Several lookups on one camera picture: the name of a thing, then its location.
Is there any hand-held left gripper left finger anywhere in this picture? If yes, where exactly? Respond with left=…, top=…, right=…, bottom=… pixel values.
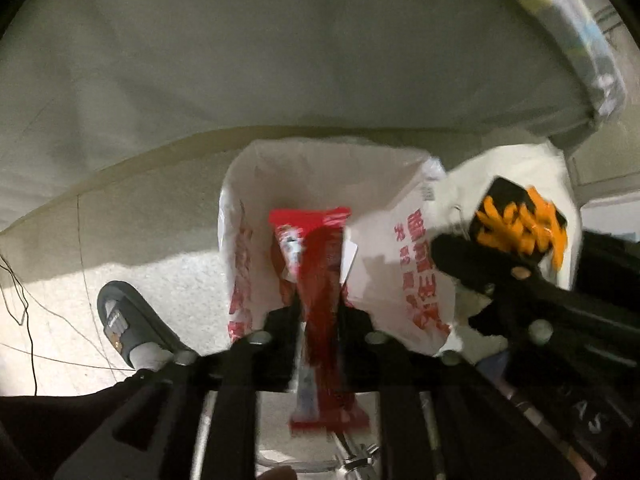
left=55, top=305, right=303, bottom=480

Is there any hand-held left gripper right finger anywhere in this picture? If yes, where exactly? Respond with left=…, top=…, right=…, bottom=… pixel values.
left=340, top=305, right=576, bottom=480

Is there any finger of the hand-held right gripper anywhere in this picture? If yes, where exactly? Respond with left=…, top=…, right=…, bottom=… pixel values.
left=469, top=305, right=557, bottom=347
left=431, top=232, right=576, bottom=311

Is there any orange black snack wrapper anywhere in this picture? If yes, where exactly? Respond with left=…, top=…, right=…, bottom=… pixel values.
left=442, top=142, right=583, bottom=291

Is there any red snack wrapper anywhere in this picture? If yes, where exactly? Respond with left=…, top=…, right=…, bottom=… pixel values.
left=268, top=206, right=371, bottom=433

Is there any white red-print plastic bag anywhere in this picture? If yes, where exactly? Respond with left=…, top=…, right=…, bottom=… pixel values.
left=217, top=137, right=458, bottom=358

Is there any grey slipper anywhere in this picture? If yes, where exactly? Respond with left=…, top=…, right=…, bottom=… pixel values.
left=97, top=280, right=197, bottom=367

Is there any grey circle-print bed sheet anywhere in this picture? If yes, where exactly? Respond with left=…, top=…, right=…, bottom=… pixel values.
left=470, top=0, right=631, bottom=123

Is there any person's black trouser leg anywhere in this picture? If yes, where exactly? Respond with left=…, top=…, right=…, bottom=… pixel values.
left=0, top=367, right=171, bottom=480

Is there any black cable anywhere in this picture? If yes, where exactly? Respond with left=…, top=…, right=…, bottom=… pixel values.
left=0, top=252, right=131, bottom=396

